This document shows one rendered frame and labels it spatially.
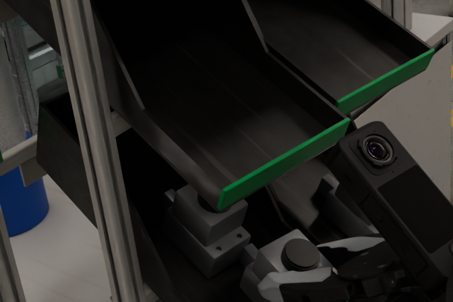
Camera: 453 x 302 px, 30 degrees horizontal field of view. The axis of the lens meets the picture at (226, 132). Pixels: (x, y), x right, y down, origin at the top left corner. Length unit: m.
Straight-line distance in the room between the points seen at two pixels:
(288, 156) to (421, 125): 1.68
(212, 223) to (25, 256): 0.84
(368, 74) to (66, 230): 0.90
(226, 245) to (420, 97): 1.56
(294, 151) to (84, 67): 0.16
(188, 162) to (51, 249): 0.93
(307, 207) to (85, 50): 0.31
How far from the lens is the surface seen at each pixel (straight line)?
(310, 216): 0.81
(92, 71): 0.61
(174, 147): 0.59
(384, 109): 2.04
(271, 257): 0.67
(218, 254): 0.70
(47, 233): 1.54
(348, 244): 0.67
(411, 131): 2.21
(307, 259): 0.67
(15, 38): 1.82
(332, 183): 0.81
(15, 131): 1.50
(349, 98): 0.68
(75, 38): 0.59
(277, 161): 0.59
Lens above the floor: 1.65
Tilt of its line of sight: 26 degrees down
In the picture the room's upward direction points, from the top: 7 degrees counter-clockwise
